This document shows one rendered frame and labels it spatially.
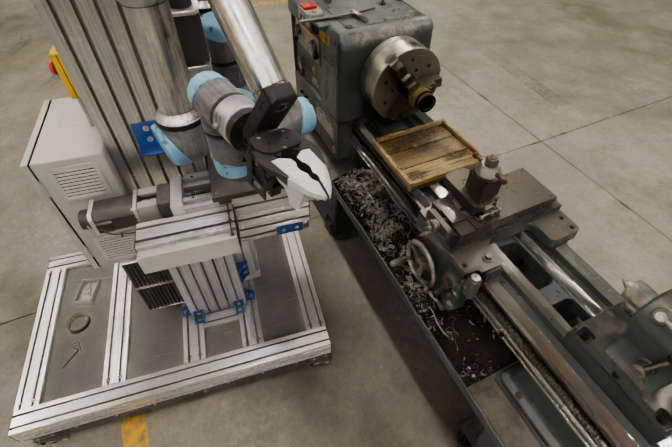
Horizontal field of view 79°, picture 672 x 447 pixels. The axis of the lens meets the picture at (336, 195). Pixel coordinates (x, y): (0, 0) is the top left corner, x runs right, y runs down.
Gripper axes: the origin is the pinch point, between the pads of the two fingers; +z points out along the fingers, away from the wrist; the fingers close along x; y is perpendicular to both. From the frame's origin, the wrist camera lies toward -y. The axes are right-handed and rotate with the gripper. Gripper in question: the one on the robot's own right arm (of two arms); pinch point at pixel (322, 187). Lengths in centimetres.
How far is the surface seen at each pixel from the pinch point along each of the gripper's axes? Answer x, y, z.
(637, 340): -67, 46, 40
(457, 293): -64, 74, -1
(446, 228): -64, 53, -13
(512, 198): -90, 49, -8
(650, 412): -63, 57, 51
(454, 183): -75, 46, -22
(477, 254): -69, 58, -2
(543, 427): -64, 93, 41
